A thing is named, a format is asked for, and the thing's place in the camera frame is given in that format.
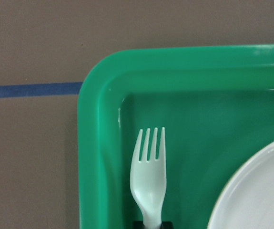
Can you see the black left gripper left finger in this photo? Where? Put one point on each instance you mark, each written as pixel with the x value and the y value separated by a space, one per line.
pixel 138 225

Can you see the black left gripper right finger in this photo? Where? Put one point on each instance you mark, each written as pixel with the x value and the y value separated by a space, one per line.
pixel 167 225

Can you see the white plastic fork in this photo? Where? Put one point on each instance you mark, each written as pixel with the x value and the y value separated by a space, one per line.
pixel 148 179

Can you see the white plate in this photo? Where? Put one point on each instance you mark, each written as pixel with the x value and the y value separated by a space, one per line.
pixel 247 201

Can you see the green plastic tray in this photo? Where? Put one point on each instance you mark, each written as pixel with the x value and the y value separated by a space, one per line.
pixel 216 105

